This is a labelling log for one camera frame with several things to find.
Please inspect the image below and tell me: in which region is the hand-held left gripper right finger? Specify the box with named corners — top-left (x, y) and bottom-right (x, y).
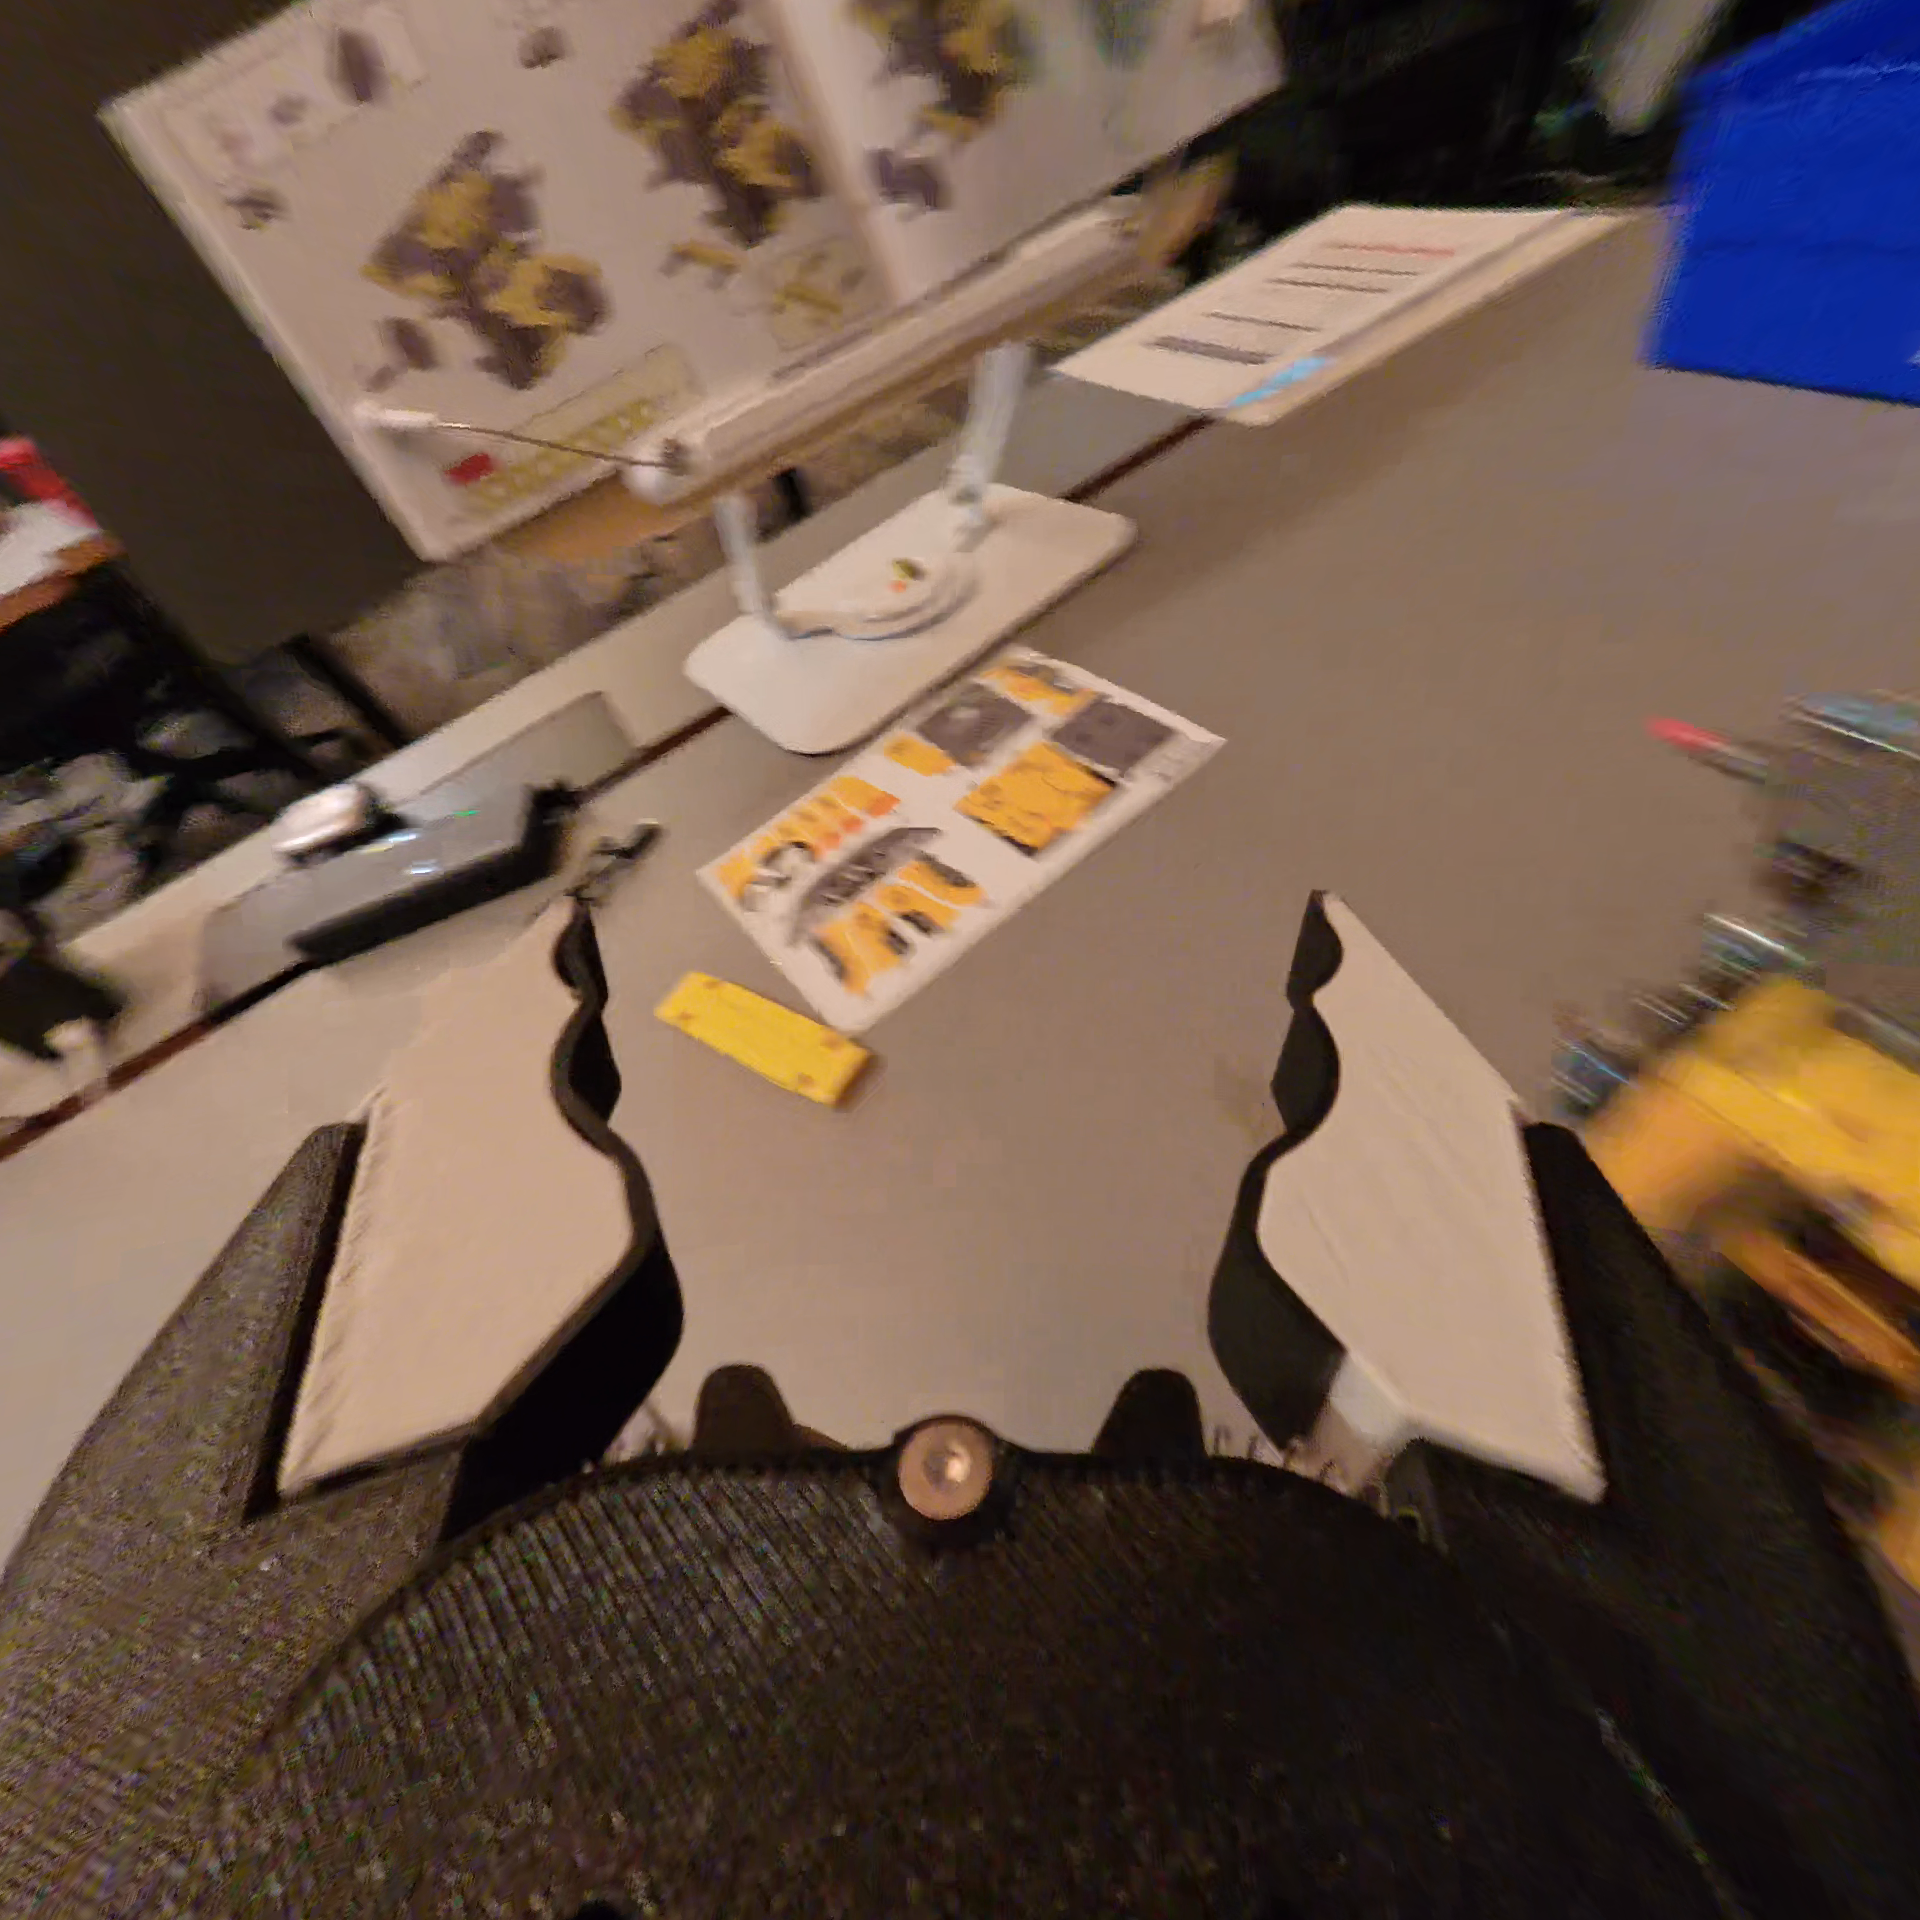
top-left (1206, 888), bottom-right (1611, 1507)

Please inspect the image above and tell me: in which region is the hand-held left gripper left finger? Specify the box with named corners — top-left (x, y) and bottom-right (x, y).
top-left (277, 897), bottom-right (689, 1502)

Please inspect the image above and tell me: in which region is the yellow grey toy brick vehicle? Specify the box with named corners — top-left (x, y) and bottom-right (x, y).
top-left (1544, 690), bottom-right (1920, 1593)

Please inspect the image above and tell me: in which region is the black electronic device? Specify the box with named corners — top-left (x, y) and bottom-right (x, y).
top-left (285, 781), bottom-right (588, 971)

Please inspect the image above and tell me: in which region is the yellow flat building brick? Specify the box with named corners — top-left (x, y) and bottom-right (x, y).
top-left (655, 971), bottom-right (876, 1110)

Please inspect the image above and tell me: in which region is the small white case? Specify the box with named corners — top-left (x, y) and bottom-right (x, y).
top-left (274, 782), bottom-right (379, 859)

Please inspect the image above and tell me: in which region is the grey flat case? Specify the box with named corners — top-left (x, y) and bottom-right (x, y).
top-left (194, 690), bottom-right (649, 1011)

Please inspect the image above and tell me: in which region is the yellow grey sticker sheet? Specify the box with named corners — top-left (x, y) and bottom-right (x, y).
top-left (697, 644), bottom-right (1228, 1038)

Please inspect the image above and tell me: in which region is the red white box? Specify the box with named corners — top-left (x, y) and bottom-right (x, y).
top-left (0, 434), bottom-right (127, 607)

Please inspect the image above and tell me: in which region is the white printed paper sheet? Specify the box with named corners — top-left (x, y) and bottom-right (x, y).
top-left (1051, 203), bottom-right (1638, 430)

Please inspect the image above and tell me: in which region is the open instruction booklet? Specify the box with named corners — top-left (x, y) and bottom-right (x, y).
top-left (96, 0), bottom-right (1292, 564)

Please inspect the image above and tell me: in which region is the blue plastic bin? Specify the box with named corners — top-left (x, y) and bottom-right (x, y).
top-left (1643, 0), bottom-right (1920, 408)

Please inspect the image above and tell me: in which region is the black cable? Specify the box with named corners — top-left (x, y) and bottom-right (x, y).
top-left (570, 819), bottom-right (666, 908)

